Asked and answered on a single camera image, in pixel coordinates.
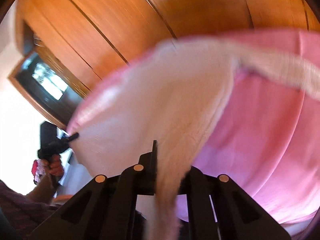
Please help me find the person's left hand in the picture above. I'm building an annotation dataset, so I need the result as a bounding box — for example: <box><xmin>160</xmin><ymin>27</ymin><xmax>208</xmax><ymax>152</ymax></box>
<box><xmin>41</xmin><ymin>154</ymin><xmax>64</xmax><ymax>177</ymax></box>

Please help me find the white knitted sweater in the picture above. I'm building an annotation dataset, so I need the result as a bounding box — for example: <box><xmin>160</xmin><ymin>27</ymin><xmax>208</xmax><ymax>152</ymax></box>
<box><xmin>71</xmin><ymin>37</ymin><xmax>319</xmax><ymax>239</ymax></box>

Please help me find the orange wooden wardrobe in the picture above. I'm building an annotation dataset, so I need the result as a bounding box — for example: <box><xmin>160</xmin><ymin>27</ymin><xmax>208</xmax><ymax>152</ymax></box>
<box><xmin>15</xmin><ymin>0</ymin><xmax>319</xmax><ymax>89</ymax></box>

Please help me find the person's left forearm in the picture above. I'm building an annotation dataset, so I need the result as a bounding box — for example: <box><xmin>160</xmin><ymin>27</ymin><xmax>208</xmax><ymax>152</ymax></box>
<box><xmin>25</xmin><ymin>174</ymin><xmax>62</xmax><ymax>204</ymax></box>

